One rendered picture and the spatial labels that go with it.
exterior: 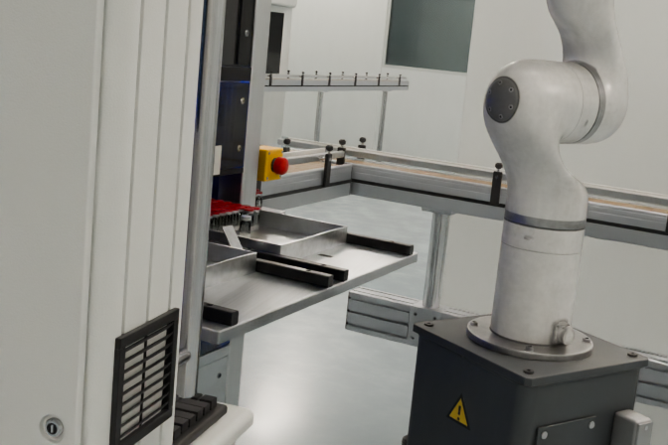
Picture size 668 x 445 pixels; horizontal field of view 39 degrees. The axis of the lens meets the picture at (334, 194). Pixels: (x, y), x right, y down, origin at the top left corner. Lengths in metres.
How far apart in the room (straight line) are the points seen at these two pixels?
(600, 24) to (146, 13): 0.75
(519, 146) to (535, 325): 0.27
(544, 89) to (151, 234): 0.64
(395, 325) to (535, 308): 1.40
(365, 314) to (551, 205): 1.52
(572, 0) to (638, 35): 1.73
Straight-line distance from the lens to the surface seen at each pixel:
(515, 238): 1.42
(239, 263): 1.58
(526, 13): 3.21
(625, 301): 3.19
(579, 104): 1.38
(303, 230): 1.96
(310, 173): 2.52
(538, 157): 1.36
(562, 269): 1.42
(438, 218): 2.70
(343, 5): 10.82
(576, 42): 1.45
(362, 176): 2.74
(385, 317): 2.81
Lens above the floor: 1.29
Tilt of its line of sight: 9 degrees down
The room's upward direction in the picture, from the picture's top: 5 degrees clockwise
